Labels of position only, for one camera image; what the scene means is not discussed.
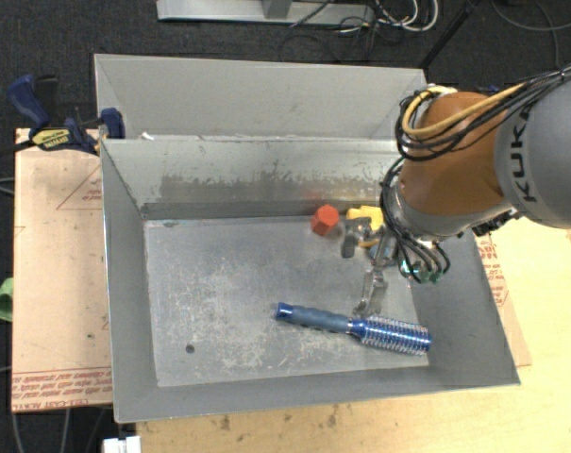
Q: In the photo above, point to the yellow and grey toy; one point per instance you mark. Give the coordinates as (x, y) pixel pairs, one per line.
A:
(363, 215)

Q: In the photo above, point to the red hexagonal block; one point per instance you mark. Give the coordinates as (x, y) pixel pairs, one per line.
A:
(324, 220)

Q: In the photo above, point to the grey metal bin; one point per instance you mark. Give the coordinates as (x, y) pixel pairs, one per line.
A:
(247, 272)

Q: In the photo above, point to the blue hairbrush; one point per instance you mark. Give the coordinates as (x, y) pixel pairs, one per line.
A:
(360, 328)

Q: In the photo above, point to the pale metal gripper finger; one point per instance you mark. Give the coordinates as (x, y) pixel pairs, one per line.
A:
(364, 295)
(380, 294)

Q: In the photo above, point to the brown cardboard board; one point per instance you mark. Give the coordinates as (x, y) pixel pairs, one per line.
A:
(58, 276)

